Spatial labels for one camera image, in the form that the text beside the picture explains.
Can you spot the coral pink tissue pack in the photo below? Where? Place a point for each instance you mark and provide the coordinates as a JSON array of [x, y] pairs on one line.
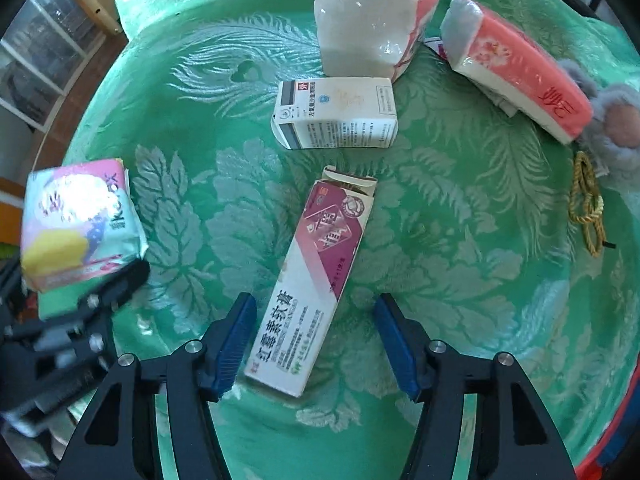
[[520, 70]]

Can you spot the glass door cabinet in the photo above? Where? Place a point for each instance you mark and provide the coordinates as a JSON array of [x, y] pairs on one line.
[[45, 45]]

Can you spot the white tissue pack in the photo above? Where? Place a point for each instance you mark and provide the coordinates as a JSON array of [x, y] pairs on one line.
[[360, 20]]

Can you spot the purple white ointment box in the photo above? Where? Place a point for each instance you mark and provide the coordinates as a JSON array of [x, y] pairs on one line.
[[310, 285]]

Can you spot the white medicine box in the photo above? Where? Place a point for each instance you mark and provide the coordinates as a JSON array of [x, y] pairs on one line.
[[340, 110]]

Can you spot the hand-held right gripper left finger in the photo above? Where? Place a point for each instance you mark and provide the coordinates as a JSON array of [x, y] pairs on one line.
[[235, 345]]

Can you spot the pink sanitary pad packet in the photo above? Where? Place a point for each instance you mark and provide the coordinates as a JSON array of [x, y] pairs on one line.
[[75, 220]]

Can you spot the grey plush toy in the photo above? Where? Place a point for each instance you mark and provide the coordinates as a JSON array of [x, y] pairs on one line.
[[597, 140]]

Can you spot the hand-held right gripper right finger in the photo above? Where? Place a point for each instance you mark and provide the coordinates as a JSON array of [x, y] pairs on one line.
[[397, 345]]

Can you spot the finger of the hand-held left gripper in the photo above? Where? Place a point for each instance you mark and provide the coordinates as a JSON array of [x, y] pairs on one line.
[[120, 285]]

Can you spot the green patterned blanket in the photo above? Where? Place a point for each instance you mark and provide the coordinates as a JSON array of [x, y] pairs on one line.
[[450, 210]]

